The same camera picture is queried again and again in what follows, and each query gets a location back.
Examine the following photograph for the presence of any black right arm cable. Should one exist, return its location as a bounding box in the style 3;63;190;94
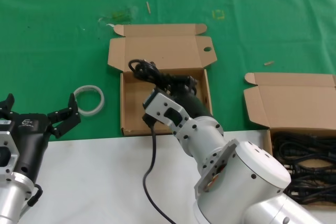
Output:
142;113;180;224

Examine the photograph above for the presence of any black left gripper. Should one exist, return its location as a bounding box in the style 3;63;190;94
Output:
0;92;81;184

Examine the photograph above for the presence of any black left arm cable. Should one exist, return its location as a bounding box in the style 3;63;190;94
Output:
26;183;44;207

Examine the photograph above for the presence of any pile of black power cables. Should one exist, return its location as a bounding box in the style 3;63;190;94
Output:
270;132;336;205

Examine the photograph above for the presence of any clear tape roll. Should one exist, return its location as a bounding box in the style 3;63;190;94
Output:
73;84;106;118

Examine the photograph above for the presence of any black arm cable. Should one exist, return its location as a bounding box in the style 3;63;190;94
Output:
26;183;44;207
142;113;180;224

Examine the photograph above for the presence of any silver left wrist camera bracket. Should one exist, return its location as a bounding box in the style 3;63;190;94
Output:
0;118;21;183

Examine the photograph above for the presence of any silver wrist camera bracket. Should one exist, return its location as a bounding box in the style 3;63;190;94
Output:
142;88;192;137
0;118;21;183

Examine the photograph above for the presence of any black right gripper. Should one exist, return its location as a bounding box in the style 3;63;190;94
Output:
167;74;214;119

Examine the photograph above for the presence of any open cardboard box of cables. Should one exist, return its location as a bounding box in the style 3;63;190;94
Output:
243;72;336;206

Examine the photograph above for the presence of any green table cloth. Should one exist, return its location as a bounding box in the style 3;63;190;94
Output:
0;0;336;142

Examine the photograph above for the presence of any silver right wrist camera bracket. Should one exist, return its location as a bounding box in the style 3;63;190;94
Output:
142;88;192;137

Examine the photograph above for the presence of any black power cable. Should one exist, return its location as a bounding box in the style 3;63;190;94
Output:
128;59;198;96

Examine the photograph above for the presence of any open cardboard box with hole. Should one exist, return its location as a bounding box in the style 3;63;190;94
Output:
107;23;218;137

